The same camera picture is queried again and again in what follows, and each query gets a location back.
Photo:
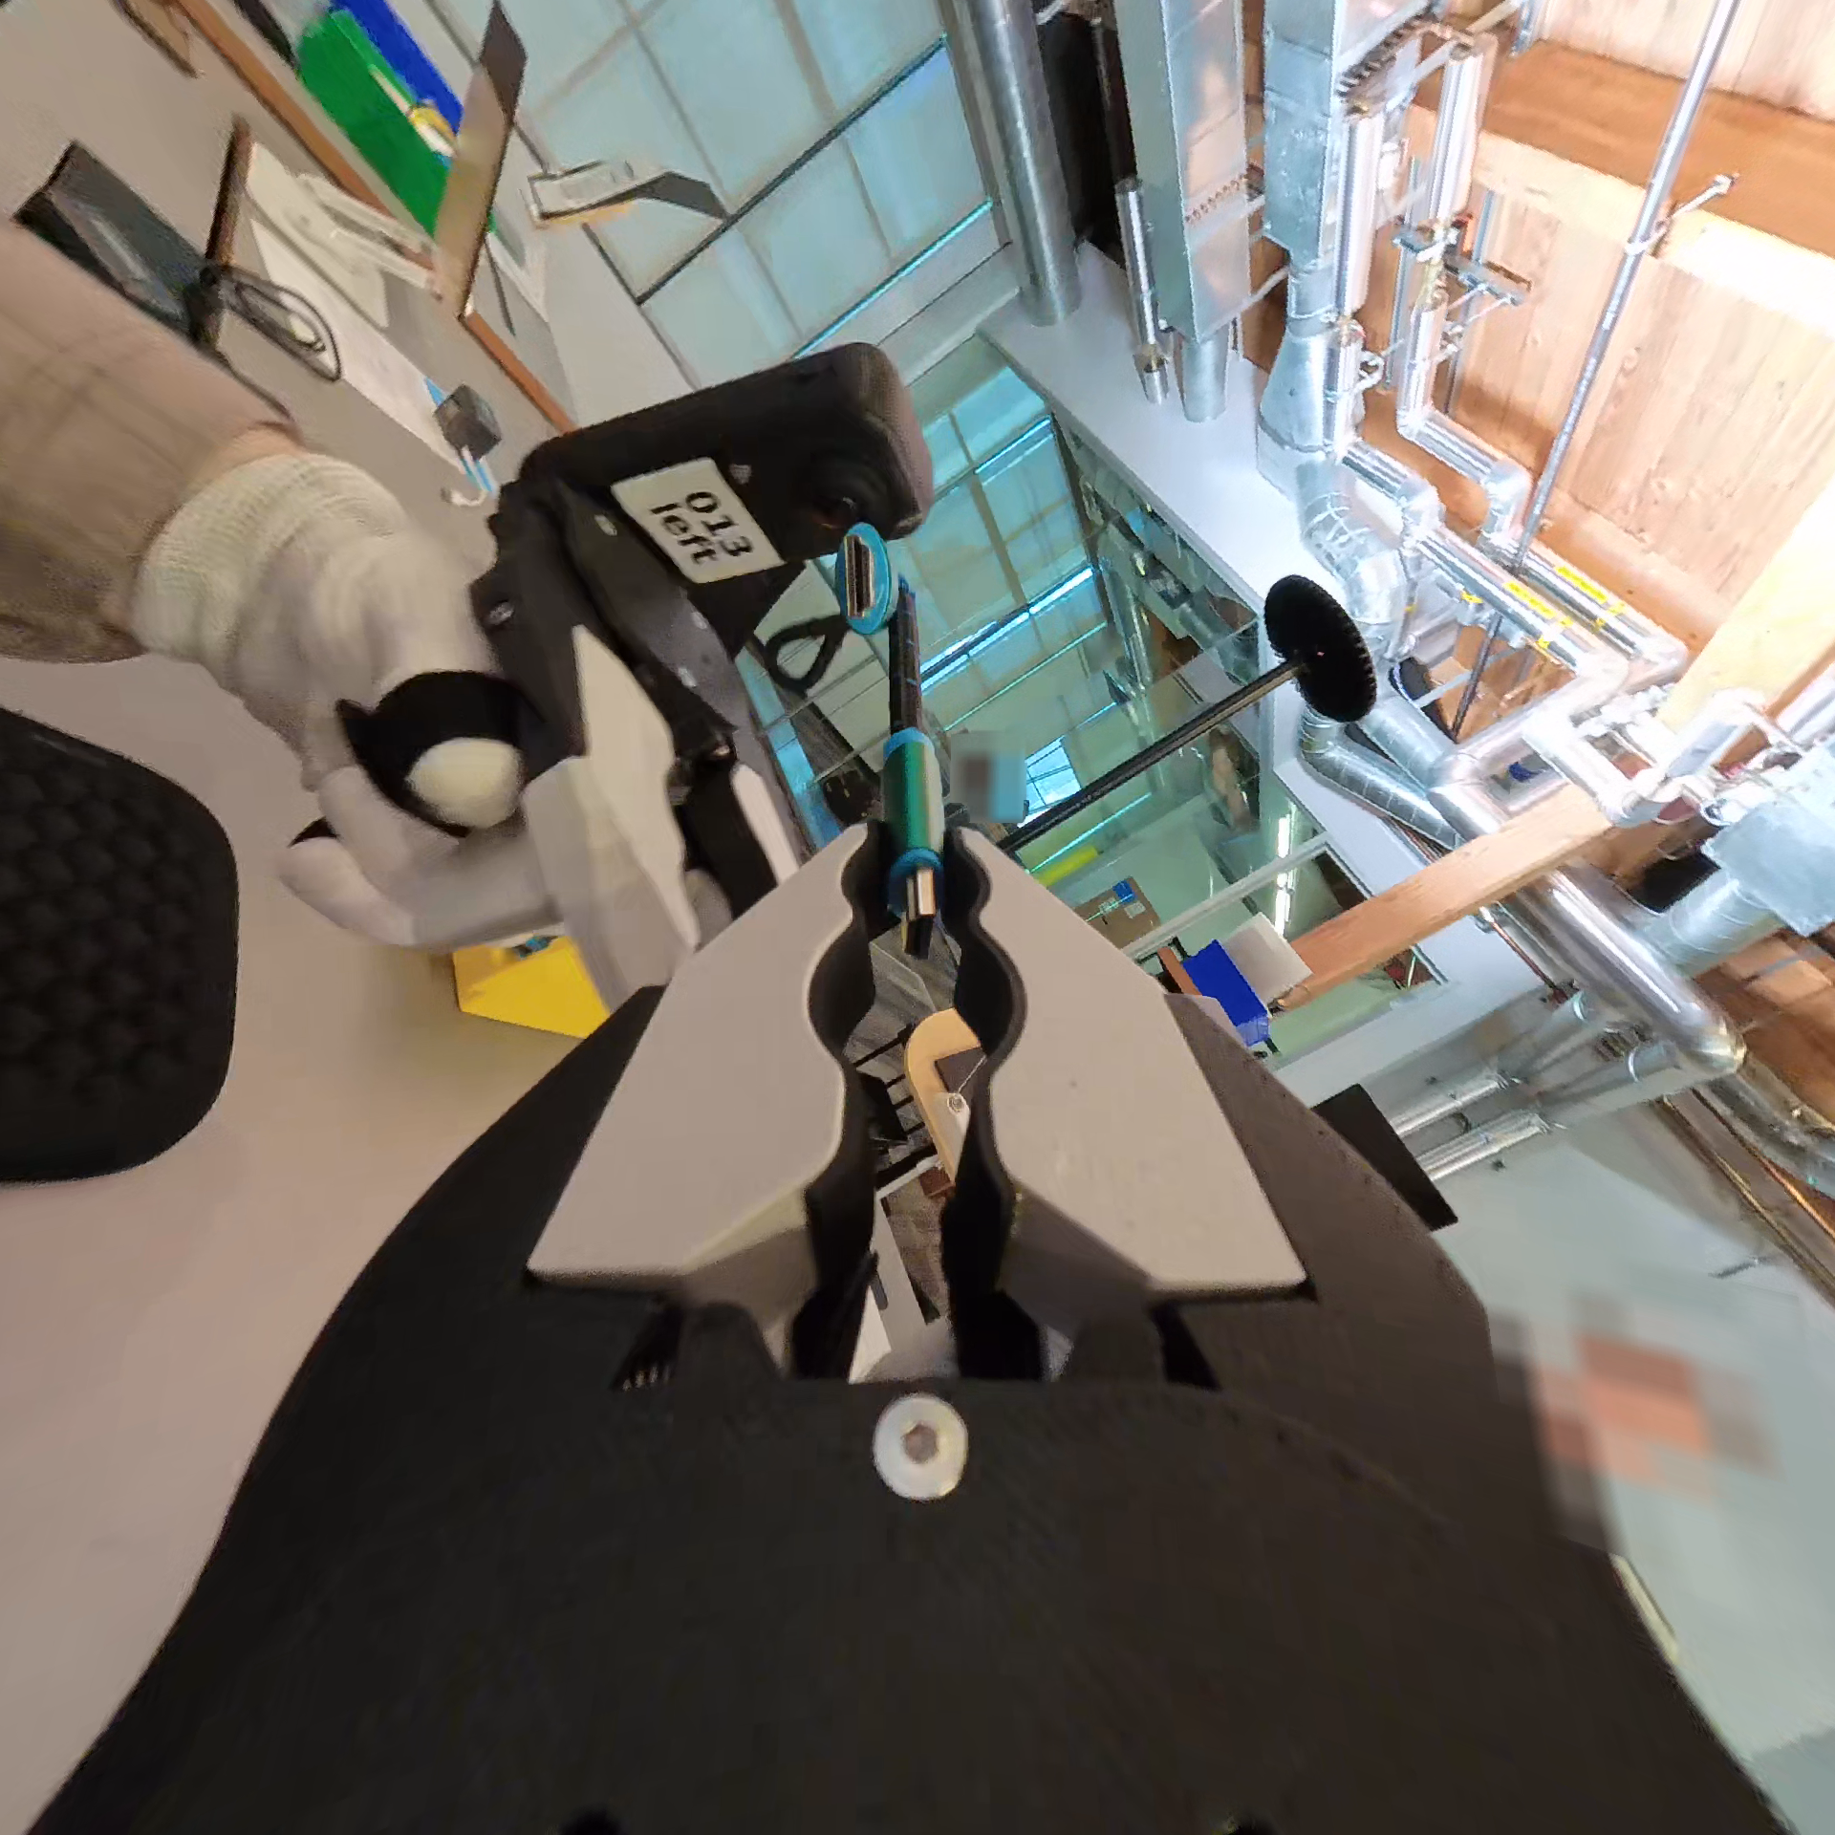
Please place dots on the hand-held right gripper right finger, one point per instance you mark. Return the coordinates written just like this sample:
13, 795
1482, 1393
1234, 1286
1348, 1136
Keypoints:
1134, 1131

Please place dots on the large round silver duct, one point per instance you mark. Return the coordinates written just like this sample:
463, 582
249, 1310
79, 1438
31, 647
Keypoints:
1017, 146

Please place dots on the silver ventilation duct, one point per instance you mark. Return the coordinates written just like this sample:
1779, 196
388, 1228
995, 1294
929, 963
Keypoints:
1341, 146

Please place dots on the wooden book stand white base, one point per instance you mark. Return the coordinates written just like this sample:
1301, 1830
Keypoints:
929, 1046

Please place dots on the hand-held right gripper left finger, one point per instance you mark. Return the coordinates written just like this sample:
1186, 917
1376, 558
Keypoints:
688, 1131

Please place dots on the white desk lamp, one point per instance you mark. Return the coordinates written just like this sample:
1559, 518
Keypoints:
631, 194

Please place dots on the silver insulated pipes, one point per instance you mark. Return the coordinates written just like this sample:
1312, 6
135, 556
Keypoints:
1648, 974

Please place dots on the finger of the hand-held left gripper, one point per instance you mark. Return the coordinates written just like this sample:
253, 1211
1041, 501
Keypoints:
751, 854
626, 830

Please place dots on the person's left hand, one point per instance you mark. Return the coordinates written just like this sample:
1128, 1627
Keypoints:
285, 603

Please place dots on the green plastic bin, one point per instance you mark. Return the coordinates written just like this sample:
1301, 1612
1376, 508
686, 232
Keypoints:
380, 126

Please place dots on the black rod with round disc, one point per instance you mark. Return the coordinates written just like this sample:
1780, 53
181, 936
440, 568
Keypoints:
1319, 647

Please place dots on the yellow plastic bin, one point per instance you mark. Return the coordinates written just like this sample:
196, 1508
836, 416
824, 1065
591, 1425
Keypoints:
522, 990

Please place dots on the white paper sheets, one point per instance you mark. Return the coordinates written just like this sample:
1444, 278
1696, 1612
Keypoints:
344, 285

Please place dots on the black textured cushion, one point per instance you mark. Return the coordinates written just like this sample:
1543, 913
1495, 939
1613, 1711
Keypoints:
98, 949

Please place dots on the person's left forearm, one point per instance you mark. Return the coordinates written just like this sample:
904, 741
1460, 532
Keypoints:
98, 426

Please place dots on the black electronic box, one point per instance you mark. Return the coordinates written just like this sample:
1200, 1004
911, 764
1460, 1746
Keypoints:
104, 232

